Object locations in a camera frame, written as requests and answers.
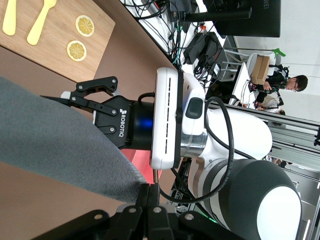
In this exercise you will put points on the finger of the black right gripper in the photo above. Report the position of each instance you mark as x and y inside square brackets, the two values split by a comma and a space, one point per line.
[100, 82]
[111, 129]

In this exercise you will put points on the aluminium frame structure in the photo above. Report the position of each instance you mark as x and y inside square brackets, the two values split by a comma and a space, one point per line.
[287, 135]

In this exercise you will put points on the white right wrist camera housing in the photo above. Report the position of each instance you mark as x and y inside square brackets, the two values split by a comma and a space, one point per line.
[162, 125]

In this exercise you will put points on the white desk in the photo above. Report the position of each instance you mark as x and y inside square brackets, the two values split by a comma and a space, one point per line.
[241, 82]

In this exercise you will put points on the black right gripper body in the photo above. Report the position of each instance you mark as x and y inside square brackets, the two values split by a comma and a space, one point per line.
[135, 125]

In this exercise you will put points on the black monitor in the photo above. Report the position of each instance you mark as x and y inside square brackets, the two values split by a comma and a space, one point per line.
[262, 20]

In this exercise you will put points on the lemon slice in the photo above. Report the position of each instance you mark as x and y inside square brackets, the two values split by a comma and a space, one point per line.
[76, 50]
[85, 25]

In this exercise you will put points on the yellow plastic fork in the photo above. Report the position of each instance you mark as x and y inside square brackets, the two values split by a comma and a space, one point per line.
[38, 27]

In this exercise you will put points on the wooden cutting board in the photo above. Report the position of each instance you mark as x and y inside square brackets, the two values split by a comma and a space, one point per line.
[56, 37]

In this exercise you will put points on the black monitor stand pole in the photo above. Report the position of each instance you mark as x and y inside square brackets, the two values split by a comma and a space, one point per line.
[220, 15]

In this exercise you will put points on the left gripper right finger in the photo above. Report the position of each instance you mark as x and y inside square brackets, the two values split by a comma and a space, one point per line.
[160, 222]

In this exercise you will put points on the white chair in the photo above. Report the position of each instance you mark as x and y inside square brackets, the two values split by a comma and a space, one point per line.
[251, 62]

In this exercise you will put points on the black power adapter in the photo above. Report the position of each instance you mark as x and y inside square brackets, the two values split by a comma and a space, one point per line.
[197, 47]

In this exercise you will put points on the grey cloth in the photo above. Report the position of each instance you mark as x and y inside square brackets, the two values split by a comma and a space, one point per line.
[50, 137]

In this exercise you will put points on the seated person black jacket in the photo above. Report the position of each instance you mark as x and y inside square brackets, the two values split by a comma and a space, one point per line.
[275, 76]

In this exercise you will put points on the cardboard box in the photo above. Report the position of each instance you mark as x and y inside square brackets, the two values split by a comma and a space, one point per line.
[256, 70]
[265, 70]

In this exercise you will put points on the yellow plastic knife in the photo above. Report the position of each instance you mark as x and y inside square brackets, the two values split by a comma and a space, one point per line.
[9, 22]

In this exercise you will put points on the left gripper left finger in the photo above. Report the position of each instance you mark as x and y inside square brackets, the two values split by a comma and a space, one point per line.
[130, 220]

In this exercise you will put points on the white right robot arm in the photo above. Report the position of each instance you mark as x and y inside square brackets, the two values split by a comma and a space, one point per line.
[250, 135]

